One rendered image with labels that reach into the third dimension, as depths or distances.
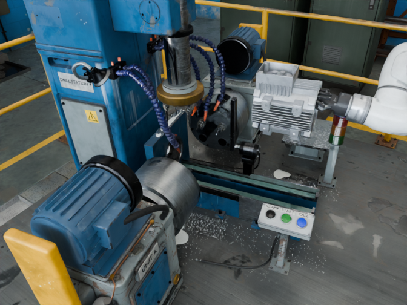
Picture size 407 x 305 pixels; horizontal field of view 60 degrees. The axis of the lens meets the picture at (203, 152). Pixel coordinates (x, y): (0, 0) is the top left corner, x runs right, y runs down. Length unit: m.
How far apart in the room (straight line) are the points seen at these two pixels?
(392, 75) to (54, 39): 1.11
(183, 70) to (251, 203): 0.58
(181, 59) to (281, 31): 3.27
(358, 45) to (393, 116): 3.07
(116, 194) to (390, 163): 1.45
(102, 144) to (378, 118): 1.00
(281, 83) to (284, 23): 3.28
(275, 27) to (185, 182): 3.46
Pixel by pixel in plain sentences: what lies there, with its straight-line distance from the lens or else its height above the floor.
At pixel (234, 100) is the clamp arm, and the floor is 1.25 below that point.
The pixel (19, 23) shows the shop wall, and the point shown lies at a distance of 6.77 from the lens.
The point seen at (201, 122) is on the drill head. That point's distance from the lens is 1.63.
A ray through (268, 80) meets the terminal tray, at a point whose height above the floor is 1.42.
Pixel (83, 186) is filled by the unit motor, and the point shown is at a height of 1.35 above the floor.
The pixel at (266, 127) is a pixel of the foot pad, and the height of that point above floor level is 1.27.
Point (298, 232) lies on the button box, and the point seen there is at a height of 1.05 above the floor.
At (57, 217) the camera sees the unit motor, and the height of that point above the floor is 1.35.
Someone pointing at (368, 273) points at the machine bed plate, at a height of 0.80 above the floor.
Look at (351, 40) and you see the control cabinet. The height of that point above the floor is 0.61.
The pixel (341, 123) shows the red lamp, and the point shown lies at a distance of 1.57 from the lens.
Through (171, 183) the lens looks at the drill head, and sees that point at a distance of 1.19.
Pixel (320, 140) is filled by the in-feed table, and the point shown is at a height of 0.92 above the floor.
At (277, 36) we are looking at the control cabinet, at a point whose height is 0.53.
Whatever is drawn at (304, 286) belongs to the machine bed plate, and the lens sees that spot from 1.37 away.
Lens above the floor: 1.92
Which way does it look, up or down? 36 degrees down
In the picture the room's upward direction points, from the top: 3 degrees counter-clockwise
